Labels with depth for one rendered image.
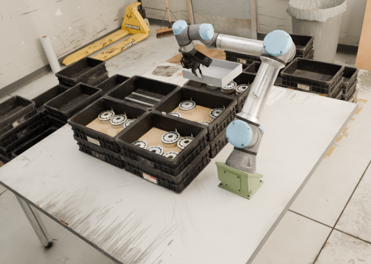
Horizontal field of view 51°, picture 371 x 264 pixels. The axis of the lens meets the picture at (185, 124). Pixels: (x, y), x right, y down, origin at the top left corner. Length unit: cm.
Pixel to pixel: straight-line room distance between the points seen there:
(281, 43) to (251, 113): 32
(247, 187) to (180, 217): 35
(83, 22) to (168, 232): 433
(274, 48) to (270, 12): 332
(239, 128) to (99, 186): 87
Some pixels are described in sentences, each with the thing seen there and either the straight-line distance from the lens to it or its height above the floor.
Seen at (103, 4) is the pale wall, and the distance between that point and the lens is 598.
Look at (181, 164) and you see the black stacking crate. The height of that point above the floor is 87.
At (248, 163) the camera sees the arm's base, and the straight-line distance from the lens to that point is 185.
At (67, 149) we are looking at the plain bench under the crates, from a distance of 252.
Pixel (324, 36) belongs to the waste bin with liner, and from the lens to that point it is 425.
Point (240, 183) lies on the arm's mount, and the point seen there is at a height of 78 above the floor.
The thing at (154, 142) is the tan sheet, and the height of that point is 83.
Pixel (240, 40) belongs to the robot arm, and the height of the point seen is 131.
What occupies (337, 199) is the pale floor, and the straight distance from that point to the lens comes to 292.
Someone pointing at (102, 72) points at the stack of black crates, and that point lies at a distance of 383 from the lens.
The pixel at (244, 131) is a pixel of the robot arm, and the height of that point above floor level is 108.
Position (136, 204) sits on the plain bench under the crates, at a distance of 199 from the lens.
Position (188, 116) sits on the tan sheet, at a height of 83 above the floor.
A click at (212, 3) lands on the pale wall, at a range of 542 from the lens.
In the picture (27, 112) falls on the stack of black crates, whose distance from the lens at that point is 347.
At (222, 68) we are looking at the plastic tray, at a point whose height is 105.
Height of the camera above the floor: 208
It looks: 34 degrees down
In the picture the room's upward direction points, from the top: 10 degrees counter-clockwise
